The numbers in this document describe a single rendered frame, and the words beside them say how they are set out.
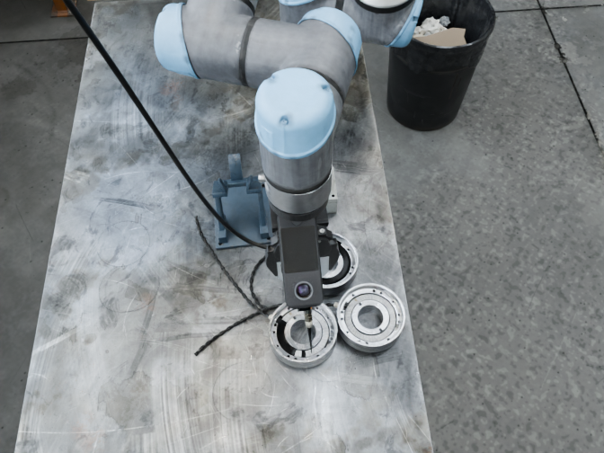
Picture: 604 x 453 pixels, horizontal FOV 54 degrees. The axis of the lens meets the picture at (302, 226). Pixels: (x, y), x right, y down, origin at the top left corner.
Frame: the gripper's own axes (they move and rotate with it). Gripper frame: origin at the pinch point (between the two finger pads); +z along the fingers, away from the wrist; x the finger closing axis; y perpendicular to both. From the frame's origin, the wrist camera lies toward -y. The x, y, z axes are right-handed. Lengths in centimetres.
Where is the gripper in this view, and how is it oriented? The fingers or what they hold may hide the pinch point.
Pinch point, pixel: (303, 282)
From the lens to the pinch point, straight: 83.5
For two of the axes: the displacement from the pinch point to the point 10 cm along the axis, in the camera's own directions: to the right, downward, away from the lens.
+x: -9.9, 1.1, -0.4
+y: -1.2, -8.5, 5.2
